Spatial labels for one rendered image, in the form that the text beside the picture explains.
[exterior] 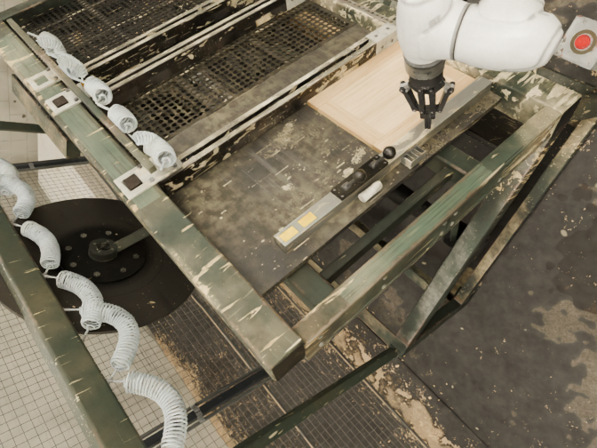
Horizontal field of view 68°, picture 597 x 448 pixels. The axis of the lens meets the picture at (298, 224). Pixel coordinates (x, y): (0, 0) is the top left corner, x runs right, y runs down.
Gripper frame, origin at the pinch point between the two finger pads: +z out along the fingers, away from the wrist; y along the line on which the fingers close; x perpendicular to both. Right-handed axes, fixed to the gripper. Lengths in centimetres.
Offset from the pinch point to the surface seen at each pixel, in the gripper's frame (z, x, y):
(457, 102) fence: 29.5, 24.9, 5.1
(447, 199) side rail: 16.8, -15.7, 7.1
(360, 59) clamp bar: 29, 42, -31
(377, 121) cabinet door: 25.3, 13.8, -19.4
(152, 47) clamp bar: 17, 39, -117
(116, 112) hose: -13, -11, -89
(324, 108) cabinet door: 23.2, 17.0, -38.3
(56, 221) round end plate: 33, -37, -149
